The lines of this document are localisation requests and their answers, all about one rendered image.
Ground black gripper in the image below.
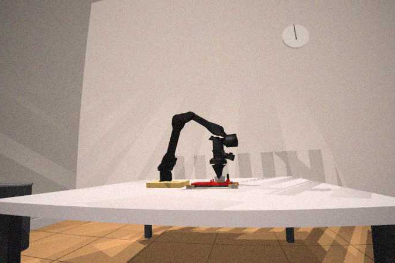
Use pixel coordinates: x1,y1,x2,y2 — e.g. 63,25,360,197
209,148,227,179

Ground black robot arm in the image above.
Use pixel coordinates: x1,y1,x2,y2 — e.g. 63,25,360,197
157,111,238,181

